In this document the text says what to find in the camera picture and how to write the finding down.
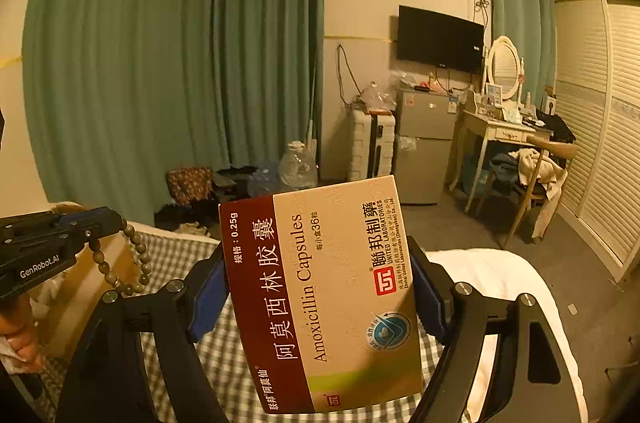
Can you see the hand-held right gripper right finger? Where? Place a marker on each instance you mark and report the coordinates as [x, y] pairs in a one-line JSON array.
[[432, 303]]

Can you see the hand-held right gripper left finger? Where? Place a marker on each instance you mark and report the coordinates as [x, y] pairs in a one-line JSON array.
[[207, 298]]

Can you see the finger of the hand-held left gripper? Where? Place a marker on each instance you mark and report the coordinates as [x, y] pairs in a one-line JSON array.
[[55, 243], [60, 217]]

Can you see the cardboard box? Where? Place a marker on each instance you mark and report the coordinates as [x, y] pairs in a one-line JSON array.
[[120, 260]]

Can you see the red cream medicine box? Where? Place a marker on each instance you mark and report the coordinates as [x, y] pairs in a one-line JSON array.
[[325, 293]]

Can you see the person's left hand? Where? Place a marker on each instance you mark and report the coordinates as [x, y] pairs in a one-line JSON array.
[[20, 333]]

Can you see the checked blanket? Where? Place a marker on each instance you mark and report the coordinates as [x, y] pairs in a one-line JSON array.
[[222, 355]]

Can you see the white cloth on floor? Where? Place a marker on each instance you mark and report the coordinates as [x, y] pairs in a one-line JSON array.
[[197, 230]]

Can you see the white duvet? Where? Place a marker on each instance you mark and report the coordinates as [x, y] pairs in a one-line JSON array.
[[500, 268]]

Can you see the floral fabric bag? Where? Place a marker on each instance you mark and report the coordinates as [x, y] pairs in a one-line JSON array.
[[190, 185]]

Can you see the pile of dark clothes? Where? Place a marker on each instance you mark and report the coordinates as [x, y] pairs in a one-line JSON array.
[[235, 183]]

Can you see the pack of water bottles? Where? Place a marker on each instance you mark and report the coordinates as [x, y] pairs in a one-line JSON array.
[[265, 183]]

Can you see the blue bin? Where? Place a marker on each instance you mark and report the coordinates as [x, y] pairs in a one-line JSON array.
[[476, 175]]

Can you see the large clear water jug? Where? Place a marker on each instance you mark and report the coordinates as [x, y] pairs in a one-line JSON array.
[[299, 168]]

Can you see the grey mini fridge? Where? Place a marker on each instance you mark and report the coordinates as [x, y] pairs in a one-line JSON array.
[[425, 143]]

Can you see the wide green curtain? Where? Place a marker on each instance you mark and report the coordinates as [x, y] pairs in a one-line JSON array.
[[125, 63]]

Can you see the white suitcase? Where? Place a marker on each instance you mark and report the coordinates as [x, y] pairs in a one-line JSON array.
[[367, 148]]

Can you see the cream cloth on chair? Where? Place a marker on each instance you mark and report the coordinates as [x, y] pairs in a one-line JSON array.
[[542, 175]]

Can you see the white vanity table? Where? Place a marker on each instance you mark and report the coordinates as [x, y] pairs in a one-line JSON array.
[[500, 130]]

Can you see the wooden chair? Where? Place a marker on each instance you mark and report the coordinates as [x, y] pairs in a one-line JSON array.
[[560, 149]]

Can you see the white pole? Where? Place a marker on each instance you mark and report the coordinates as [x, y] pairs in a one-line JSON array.
[[311, 113]]

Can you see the clear plastic bags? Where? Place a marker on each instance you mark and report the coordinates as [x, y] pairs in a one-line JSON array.
[[375, 98]]

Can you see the black bag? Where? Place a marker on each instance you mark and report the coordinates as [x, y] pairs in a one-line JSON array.
[[555, 125]]

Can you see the white louvred wardrobe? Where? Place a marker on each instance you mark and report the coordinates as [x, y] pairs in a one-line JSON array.
[[600, 128]]

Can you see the white oval vanity mirror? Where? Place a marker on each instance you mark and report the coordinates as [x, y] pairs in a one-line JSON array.
[[504, 65]]

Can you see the green corner curtain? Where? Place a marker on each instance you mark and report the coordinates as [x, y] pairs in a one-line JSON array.
[[272, 33]]

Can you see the narrow green window curtain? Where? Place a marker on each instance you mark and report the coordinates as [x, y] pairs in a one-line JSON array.
[[520, 18]]

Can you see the black wall television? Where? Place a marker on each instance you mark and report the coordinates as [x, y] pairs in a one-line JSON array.
[[440, 40]]

